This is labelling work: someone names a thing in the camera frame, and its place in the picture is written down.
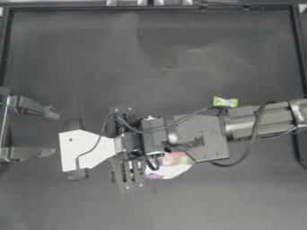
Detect green candy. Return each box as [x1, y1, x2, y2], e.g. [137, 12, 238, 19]
[212, 95, 240, 109]

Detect clear bag with pink zip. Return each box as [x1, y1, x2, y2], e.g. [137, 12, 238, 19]
[142, 152, 194, 181]

